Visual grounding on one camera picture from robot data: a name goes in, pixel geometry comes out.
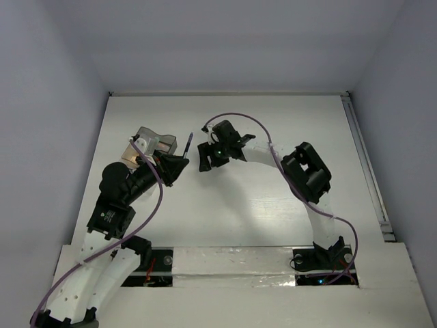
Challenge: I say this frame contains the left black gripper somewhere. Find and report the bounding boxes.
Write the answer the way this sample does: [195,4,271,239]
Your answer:
[124,149,188,204]

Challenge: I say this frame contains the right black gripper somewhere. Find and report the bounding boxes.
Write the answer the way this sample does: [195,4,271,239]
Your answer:
[197,138,230,172]

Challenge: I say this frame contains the orange pastel marker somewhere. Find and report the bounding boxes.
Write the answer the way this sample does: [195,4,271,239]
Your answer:
[158,142,171,152]

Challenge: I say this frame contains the purple ink pen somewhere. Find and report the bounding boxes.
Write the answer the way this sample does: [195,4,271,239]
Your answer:
[183,132,194,158]

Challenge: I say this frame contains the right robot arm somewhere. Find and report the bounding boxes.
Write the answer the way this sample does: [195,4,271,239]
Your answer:
[198,120,345,272]

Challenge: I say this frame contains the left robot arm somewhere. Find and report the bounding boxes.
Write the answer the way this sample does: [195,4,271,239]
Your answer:
[30,150,189,327]

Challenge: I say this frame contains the grey translucent container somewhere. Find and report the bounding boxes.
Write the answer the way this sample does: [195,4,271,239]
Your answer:
[135,126,178,154]

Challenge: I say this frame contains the orange translucent container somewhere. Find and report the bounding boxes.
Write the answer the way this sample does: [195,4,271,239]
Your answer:
[120,144,143,169]

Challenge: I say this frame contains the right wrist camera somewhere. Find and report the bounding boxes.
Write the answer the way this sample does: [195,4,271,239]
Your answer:
[201,124,217,144]

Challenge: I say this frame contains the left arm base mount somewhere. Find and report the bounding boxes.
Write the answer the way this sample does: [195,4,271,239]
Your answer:
[122,236,173,288]

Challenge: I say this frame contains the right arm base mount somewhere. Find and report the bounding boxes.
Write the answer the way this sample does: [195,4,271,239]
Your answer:
[289,236,358,286]

